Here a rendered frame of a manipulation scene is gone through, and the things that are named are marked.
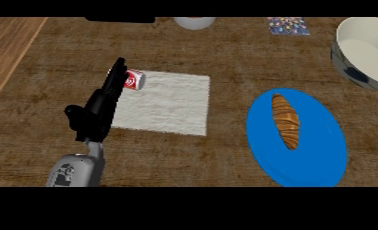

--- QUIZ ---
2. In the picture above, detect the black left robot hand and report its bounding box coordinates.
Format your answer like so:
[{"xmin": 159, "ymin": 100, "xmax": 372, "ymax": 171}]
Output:
[{"xmin": 63, "ymin": 57, "xmax": 128, "ymax": 143}]

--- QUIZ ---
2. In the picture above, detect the blue plate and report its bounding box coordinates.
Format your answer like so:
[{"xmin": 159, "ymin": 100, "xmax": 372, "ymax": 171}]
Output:
[{"xmin": 245, "ymin": 87, "xmax": 350, "ymax": 188}]

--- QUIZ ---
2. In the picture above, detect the red and white can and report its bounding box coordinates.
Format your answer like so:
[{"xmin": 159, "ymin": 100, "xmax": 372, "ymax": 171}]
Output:
[{"xmin": 106, "ymin": 68, "xmax": 147, "ymax": 91}]

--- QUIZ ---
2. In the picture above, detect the white cloth placemat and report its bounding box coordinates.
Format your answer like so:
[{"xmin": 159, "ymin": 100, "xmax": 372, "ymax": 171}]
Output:
[{"xmin": 110, "ymin": 69, "xmax": 212, "ymax": 137}]

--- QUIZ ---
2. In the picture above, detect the white round cup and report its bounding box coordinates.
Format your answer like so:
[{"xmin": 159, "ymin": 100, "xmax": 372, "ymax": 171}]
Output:
[{"xmin": 172, "ymin": 17, "xmax": 217, "ymax": 31}]

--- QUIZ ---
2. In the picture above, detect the brown croissant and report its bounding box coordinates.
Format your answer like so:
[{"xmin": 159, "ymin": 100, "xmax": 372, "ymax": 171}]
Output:
[{"xmin": 270, "ymin": 93, "xmax": 301, "ymax": 151}]

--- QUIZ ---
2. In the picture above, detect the colourful speckled card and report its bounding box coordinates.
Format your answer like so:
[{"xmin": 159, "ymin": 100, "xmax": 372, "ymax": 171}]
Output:
[{"xmin": 265, "ymin": 17, "xmax": 311, "ymax": 36}]

